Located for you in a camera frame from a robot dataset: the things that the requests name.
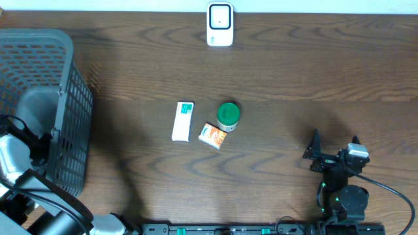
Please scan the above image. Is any black left camera cable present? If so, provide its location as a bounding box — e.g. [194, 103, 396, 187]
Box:
[0, 114, 89, 235]

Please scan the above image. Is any black right camera cable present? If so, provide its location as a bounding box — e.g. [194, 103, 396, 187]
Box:
[341, 156, 417, 235]

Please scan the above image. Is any white barcode scanner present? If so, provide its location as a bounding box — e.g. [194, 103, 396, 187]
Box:
[206, 2, 234, 47]

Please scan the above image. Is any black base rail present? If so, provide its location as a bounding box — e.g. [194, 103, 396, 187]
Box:
[140, 223, 387, 235]

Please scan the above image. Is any grey plastic mesh basket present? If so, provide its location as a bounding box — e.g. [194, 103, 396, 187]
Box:
[1, 29, 93, 196]

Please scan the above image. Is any white green Panadol box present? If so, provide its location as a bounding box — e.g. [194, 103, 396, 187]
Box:
[172, 101, 194, 142]

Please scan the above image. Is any green lid supplement bottle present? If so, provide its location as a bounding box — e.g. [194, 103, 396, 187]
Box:
[217, 102, 240, 132]

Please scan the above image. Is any black camera cable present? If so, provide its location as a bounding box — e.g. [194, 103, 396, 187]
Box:
[0, 114, 89, 235]
[341, 156, 417, 235]

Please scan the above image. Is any small orange box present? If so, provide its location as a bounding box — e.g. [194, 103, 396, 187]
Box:
[199, 123, 227, 149]

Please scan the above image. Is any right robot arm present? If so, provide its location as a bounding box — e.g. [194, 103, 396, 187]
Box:
[302, 129, 370, 234]

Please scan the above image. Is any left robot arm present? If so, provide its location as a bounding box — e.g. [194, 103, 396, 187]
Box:
[1, 169, 142, 235]

